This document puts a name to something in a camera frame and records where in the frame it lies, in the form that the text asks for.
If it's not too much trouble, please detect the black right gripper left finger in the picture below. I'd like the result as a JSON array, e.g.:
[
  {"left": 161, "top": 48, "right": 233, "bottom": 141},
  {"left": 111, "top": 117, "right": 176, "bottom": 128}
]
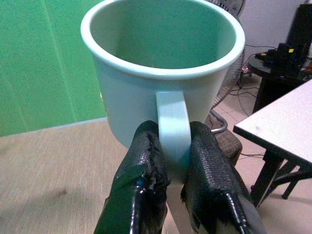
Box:
[{"left": 94, "top": 120, "right": 169, "bottom": 234}]

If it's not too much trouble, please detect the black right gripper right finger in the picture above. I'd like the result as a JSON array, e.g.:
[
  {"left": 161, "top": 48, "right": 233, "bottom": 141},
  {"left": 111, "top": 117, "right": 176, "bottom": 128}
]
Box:
[{"left": 180, "top": 121, "right": 266, "bottom": 234}]

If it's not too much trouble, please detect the light green mug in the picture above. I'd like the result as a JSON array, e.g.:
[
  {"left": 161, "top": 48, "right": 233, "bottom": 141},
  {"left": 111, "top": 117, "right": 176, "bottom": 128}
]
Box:
[{"left": 80, "top": 0, "right": 246, "bottom": 234}]

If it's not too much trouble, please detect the brown woven chair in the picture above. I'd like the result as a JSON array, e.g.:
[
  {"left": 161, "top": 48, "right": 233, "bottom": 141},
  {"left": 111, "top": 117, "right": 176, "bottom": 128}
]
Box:
[{"left": 204, "top": 113, "right": 243, "bottom": 166}]

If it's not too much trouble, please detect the white folding table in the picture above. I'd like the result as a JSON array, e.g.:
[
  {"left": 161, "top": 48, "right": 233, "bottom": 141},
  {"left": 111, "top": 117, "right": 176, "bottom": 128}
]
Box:
[{"left": 233, "top": 79, "right": 312, "bottom": 208}]

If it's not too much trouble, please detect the standing fan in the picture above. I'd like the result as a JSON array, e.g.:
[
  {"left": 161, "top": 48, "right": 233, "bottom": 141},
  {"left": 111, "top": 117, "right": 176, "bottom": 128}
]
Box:
[{"left": 209, "top": 0, "right": 246, "bottom": 134}]

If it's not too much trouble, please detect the round black side table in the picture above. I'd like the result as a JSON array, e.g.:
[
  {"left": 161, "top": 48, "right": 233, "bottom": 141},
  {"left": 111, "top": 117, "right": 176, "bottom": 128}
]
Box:
[{"left": 247, "top": 52, "right": 312, "bottom": 114}]

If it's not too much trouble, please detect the green backdrop screen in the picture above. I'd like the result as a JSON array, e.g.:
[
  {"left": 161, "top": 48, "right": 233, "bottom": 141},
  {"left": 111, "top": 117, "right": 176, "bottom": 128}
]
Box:
[{"left": 0, "top": 0, "right": 108, "bottom": 137}]

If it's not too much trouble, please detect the black electronic equipment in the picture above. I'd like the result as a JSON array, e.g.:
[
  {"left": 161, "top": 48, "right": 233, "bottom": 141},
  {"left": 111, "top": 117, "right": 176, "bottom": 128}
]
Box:
[{"left": 255, "top": 3, "right": 312, "bottom": 78}]

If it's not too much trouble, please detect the black floor cable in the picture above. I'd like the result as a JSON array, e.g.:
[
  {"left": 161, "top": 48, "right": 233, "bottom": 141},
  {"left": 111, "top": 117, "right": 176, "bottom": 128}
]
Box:
[{"left": 228, "top": 43, "right": 280, "bottom": 117}]

